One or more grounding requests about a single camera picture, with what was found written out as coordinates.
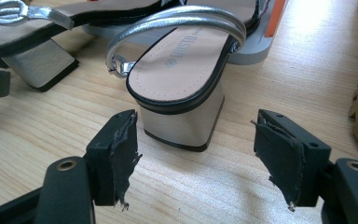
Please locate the white storage box with lid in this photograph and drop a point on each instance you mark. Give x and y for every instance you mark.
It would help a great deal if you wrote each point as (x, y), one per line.
(251, 49)

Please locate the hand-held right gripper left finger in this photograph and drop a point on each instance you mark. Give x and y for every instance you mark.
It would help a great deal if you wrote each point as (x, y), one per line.
(105, 161)

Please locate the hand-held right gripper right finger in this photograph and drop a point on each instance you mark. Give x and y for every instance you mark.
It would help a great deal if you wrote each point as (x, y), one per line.
(298, 155)

